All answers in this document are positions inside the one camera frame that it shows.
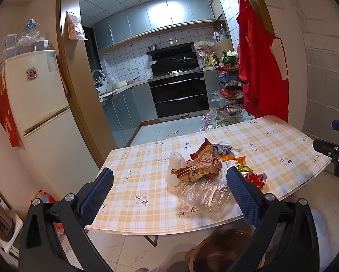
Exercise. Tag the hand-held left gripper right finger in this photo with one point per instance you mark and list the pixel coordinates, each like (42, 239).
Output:
(243, 195)

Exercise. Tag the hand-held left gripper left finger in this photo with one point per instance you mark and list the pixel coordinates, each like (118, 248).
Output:
(97, 195)

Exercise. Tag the red plastic wrapper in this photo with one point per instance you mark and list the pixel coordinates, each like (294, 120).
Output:
(256, 180)

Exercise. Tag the white label wrapper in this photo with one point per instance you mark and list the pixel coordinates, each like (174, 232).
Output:
(227, 165)

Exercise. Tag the clear plastic tray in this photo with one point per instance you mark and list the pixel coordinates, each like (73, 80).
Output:
(206, 197)

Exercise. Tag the orange snack packet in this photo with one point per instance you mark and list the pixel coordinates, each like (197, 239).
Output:
(229, 157)

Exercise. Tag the small clear plastic piece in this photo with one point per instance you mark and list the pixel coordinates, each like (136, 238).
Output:
(236, 148)

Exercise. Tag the blue candy wrapper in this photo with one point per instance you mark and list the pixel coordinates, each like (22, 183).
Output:
(222, 148)

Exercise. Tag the tan snack wrapper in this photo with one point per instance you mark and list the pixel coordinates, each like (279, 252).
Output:
(197, 170)

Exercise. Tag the brown trash bin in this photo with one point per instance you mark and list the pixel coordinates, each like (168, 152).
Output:
(217, 252)

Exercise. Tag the red orange snack wrapper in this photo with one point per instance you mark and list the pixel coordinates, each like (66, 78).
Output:
(200, 150)

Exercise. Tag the white foam fruit net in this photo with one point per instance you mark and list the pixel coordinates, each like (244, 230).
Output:
(175, 170)

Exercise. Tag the red gift bag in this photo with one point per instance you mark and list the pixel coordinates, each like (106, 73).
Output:
(46, 196)

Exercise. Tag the yellow plaid tablecloth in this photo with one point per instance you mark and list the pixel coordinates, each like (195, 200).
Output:
(146, 175)

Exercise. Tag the person's white clothing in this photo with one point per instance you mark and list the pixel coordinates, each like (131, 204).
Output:
(324, 232)

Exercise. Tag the black folding table leg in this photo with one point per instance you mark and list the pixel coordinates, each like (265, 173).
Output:
(152, 239)

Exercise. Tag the green beans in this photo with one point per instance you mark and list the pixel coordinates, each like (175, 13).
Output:
(224, 122)

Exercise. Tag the clear plastic bags pile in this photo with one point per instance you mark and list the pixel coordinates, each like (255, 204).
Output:
(217, 113)

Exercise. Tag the grey lower cabinets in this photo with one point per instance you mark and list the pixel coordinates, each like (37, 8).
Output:
(124, 113)

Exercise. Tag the grey cabinets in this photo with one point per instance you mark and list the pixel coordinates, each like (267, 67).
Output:
(124, 113)
(158, 14)

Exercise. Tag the grey countertop appliance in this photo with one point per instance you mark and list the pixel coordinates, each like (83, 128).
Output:
(1, 223)

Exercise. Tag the red apron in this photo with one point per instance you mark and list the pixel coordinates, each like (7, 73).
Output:
(257, 62)

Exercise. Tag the cream refrigerator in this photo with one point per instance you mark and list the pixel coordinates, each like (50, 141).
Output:
(39, 104)

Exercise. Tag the white bowl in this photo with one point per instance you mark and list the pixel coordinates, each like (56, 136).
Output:
(120, 84)

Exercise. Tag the red paper decoration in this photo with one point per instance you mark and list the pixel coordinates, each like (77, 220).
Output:
(6, 119)

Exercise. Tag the black built-in oven stove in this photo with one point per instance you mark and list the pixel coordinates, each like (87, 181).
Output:
(178, 96)

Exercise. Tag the chrome kitchen faucet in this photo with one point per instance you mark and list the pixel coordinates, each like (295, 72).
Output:
(98, 75)

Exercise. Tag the dark kitchen window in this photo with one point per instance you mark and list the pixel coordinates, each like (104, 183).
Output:
(91, 59)

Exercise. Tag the red fridge magnet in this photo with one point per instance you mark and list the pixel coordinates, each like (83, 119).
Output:
(32, 73)

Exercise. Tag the row of condiment bottles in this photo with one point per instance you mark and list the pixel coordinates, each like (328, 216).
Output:
(209, 60)

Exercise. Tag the white fridge sticker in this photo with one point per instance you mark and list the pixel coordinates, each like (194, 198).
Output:
(52, 62)

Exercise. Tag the black wok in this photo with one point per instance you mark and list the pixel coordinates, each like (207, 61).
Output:
(186, 61)

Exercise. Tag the black range hood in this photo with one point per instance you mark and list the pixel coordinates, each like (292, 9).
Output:
(169, 59)

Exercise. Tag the small metal pot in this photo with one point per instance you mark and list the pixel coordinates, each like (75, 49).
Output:
(152, 48)

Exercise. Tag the wood framed window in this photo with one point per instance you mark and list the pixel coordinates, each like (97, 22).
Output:
(222, 11)

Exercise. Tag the clear plastic storage containers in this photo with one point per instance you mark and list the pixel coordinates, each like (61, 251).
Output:
(28, 41)

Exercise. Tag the hanging printed bag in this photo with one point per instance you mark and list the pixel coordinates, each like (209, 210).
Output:
(74, 27)

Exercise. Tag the grey upper cabinets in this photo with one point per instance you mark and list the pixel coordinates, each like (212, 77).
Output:
(158, 14)

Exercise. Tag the wooden door frame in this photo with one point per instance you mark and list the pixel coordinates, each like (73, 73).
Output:
(73, 76)

